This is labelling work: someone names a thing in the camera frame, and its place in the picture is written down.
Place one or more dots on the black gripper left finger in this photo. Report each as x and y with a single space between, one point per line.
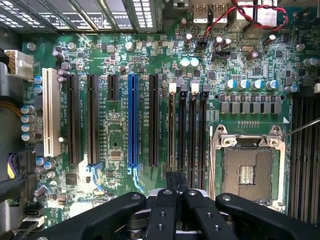
162 215

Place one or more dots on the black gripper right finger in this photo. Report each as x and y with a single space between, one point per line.
200 217

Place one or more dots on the black RAM slot white latch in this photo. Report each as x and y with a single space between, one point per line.
172 125
316 155
193 125

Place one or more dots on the long black expansion slot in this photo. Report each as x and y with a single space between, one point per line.
93 120
73 120
154 120

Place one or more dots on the blue expansion slot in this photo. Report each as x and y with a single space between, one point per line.
133 120

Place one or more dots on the short black expansion slot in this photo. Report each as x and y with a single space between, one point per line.
113 87

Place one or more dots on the white PCI expansion slot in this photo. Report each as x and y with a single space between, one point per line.
51 112

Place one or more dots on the perforated metal slot cover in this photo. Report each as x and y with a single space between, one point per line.
143 15

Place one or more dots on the metal CPU socket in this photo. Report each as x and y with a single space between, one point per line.
247 160

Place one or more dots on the green PC motherboard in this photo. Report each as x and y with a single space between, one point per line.
120 140

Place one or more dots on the black SATA connector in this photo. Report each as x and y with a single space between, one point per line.
33 210

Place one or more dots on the thin metal locking lever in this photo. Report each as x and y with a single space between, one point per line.
300 128

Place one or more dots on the silver blue capacitor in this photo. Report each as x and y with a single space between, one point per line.
194 62
272 84
230 84
243 84
184 63
257 84

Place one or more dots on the silver USB port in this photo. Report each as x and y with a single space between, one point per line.
200 12
220 12

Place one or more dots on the white power connector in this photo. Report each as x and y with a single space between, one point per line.
21 63

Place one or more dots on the grey metal PC case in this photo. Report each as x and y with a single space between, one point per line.
15 37

